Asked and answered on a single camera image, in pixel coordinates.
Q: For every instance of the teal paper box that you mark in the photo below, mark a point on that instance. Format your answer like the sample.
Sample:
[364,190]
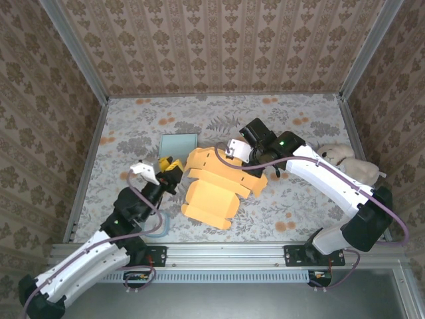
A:
[179,144]

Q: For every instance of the orange paper box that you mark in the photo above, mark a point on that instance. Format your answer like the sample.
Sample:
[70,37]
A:
[212,199]

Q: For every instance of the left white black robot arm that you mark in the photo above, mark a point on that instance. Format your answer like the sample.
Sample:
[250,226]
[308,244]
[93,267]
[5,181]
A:
[83,262]

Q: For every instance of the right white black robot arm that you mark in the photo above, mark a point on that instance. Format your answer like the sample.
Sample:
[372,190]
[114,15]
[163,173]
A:
[332,179]

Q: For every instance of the square container blue rim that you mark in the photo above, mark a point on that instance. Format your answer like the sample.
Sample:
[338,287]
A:
[165,231]

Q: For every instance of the small black electronics board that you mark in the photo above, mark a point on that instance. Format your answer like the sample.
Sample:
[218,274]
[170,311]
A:
[320,278]
[137,279]

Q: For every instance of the cream plush dog toy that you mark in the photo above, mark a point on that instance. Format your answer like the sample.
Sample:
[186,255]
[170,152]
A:
[358,169]

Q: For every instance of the grey metal sheet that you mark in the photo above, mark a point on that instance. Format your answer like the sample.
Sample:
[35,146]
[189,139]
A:
[216,302]

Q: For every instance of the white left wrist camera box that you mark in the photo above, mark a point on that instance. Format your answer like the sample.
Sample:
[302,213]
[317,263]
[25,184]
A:
[144,169]

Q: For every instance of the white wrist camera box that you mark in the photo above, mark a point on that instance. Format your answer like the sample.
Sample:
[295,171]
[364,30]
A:
[240,149]
[144,169]

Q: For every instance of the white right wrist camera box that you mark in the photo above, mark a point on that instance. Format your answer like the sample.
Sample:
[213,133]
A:
[240,149]

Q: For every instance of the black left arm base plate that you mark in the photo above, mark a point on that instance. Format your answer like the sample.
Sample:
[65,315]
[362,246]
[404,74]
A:
[159,256]

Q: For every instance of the aluminium side rail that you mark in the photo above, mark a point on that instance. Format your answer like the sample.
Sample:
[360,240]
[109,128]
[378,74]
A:
[354,133]
[88,166]

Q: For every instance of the aluminium mounting rail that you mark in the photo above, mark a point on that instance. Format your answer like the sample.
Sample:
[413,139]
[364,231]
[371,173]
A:
[225,254]

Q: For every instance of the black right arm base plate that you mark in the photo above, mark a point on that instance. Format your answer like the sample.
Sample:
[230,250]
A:
[293,256]

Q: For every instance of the aluminium frame post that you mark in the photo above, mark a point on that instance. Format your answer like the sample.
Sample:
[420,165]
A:
[75,50]
[368,50]

